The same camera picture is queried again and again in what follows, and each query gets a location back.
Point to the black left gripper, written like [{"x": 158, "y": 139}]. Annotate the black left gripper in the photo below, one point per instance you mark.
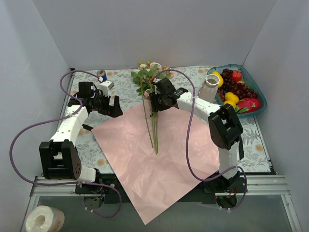
[{"x": 112, "y": 106}]

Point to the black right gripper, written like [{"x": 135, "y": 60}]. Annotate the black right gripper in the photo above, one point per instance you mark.
[{"x": 153, "y": 102}]

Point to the pink rose flower bunch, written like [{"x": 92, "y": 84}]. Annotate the pink rose flower bunch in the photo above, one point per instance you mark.
[{"x": 145, "y": 77}]

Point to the pink wrapping paper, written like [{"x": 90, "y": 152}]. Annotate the pink wrapping paper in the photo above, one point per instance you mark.
[{"x": 154, "y": 182}]

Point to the black printed ribbon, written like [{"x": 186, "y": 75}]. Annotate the black printed ribbon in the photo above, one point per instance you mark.
[{"x": 87, "y": 127}]

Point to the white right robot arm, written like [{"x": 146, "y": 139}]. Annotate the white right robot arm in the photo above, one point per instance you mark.
[{"x": 225, "y": 131}]

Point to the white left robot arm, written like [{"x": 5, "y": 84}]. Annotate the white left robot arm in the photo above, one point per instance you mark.
[{"x": 59, "y": 156}]

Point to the white ribbed ceramic vase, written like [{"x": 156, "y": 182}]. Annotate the white ribbed ceramic vase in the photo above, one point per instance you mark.
[{"x": 209, "y": 88}]

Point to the red bull drink can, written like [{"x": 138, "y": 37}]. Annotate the red bull drink can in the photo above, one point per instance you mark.
[{"x": 102, "y": 77}]

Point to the yellow pepper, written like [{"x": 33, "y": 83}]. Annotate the yellow pepper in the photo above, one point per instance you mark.
[{"x": 221, "y": 81}]

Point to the yellow lemon upper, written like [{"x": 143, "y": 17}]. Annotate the yellow lemon upper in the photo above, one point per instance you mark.
[{"x": 229, "y": 96}]

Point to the yellow lemon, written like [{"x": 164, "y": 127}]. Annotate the yellow lemon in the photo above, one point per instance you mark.
[
  {"x": 229, "y": 96},
  {"x": 232, "y": 103}
]

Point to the dark purple grape bunch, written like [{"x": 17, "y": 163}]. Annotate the dark purple grape bunch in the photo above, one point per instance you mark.
[{"x": 241, "y": 89}]

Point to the yellow lemon lower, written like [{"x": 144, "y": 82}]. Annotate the yellow lemon lower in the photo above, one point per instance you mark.
[{"x": 232, "y": 103}]

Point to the red apple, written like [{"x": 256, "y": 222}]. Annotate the red apple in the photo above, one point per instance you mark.
[{"x": 236, "y": 76}]

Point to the pink dragon fruit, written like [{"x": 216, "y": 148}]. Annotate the pink dragon fruit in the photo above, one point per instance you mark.
[{"x": 247, "y": 105}]

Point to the teal plastic fruit tray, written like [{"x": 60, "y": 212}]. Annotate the teal plastic fruit tray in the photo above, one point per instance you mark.
[{"x": 249, "y": 81}]

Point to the floral patterned table mat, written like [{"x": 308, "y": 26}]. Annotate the floral patterned table mat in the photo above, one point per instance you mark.
[{"x": 256, "y": 158}]

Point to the white toilet paper roll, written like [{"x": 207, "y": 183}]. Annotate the white toilet paper roll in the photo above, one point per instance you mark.
[{"x": 45, "y": 219}]

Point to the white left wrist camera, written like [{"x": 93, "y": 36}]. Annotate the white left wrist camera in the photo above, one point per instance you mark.
[{"x": 106, "y": 87}]

